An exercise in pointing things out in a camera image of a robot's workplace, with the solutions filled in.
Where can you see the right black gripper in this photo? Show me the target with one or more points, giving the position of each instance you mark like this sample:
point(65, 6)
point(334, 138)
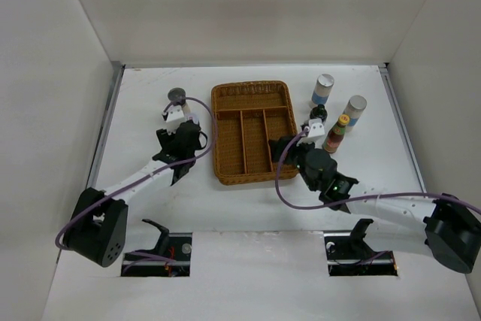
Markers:
point(276, 146)

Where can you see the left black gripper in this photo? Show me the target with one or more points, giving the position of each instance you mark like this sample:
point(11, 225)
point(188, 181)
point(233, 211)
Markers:
point(166, 138)

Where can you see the red chili sauce bottle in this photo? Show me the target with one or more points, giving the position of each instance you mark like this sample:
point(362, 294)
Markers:
point(336, 134)

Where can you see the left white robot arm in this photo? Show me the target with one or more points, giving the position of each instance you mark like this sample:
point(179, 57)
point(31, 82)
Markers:
point(98, 226)

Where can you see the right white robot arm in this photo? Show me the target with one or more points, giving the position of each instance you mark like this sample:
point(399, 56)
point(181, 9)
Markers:
point(442, 227)

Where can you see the black-top white powder shaker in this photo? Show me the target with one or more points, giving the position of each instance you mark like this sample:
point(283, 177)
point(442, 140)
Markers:
point(319, 113)

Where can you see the brown wicker divided basket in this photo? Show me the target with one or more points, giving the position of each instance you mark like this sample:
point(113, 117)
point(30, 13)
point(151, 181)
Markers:
point(248, 116)

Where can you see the black-cap white powder grinder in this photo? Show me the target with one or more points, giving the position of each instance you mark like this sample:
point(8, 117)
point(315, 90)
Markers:
point(177, 95)

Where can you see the silver-cap blue-label tall jar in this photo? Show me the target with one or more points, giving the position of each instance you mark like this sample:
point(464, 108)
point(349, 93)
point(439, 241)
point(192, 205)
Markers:
point(322, 90)

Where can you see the silver-cap blue-label grain jar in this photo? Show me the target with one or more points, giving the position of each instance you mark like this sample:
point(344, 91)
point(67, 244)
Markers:
point(354, 109)

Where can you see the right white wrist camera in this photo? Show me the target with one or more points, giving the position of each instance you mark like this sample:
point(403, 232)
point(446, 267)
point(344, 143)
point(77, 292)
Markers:
point(315, 132)

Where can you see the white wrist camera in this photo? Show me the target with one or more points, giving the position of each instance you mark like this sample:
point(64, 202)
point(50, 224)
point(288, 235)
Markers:
point(315, 132)
point(173, 115)

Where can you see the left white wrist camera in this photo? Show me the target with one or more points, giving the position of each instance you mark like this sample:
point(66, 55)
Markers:
point(173, 115)

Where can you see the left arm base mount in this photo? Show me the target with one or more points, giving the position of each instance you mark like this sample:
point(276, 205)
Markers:
point(154, 251)

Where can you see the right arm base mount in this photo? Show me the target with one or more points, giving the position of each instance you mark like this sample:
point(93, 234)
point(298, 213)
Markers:
point(348, 255)

